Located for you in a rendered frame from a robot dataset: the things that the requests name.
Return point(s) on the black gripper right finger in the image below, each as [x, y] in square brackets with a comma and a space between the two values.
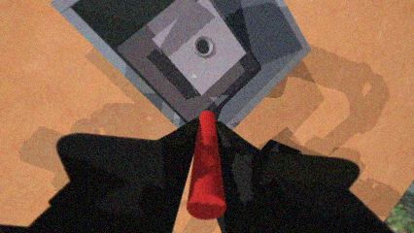
[248, 172]

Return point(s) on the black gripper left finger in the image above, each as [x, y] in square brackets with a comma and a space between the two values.
[164, 163]

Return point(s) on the red peg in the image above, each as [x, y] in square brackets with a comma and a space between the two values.
[206, 194]

